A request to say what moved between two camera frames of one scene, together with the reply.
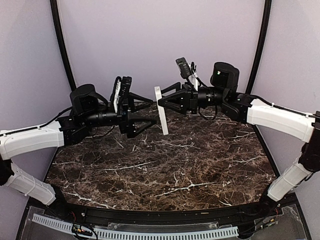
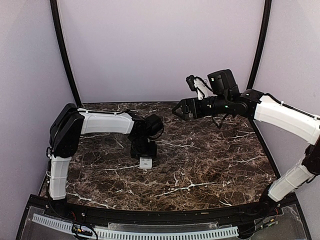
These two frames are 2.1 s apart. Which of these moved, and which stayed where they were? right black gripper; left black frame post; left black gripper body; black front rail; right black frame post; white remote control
Moved: right black gripper; white remote control; left black gripper body
Stayed: black front rail; left black frame post; right black frame post
